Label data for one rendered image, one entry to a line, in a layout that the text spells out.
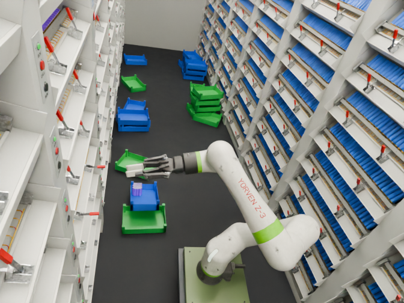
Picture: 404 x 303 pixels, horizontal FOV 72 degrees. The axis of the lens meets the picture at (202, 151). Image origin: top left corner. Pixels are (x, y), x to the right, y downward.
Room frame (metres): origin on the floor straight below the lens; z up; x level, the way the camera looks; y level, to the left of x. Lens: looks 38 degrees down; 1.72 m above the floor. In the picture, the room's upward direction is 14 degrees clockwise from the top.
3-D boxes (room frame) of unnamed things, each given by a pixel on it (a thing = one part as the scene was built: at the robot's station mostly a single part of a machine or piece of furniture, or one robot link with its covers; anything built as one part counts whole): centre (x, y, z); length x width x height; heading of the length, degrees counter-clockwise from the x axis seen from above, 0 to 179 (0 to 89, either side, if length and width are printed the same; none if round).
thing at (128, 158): (1.75, 0.52, 0.04); 0.30 x 0.20 x 0.08; 84
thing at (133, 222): (1.23, 0.29, 0.04); 0.30 x 0.20 x 0.08; 108
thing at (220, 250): (0.80, -0.20, 0.48); 0.16 x 0.13 x 0.19; 142
